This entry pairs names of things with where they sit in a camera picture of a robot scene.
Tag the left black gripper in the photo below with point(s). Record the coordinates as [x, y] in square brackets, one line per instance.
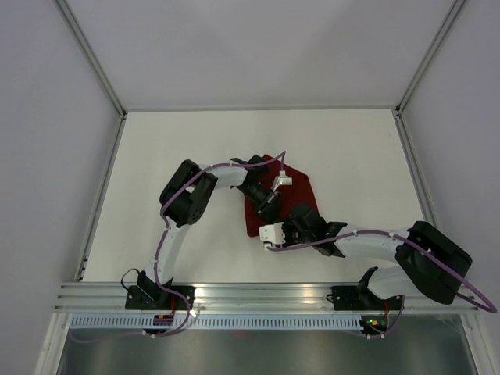
[267, 210]

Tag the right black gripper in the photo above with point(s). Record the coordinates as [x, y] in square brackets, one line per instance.
[287, 241]

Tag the dark red cloth napkin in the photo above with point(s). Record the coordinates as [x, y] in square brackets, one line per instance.
[301, 191]

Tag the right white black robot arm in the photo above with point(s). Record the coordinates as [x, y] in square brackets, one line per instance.
[410, 251]

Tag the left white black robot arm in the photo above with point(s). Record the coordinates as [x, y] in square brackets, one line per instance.
[183, 202]

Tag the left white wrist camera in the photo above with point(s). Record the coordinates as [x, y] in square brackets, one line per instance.
[282, 179]

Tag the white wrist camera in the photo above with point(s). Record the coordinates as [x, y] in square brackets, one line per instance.
[272, 236]
[282, 179]

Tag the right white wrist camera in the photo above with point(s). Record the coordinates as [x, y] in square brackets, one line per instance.
[272, 236]

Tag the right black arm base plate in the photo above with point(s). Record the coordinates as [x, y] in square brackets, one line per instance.
[351, 298]

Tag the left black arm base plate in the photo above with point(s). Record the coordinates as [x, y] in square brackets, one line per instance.
[137, 299]

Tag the aluminium mounting rail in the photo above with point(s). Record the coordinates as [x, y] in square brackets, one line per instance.
[211, 298]

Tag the white slotted cable duct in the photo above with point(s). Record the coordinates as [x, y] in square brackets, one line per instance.
[217, 321]

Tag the left aluminium frame post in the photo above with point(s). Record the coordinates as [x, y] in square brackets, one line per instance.
[89, 54]

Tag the aluminium frame post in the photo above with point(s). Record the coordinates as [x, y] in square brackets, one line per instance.
[89, 54]
[430, 54]

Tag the right aluminium frame post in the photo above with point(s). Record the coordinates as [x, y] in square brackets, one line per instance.
[430, 54]

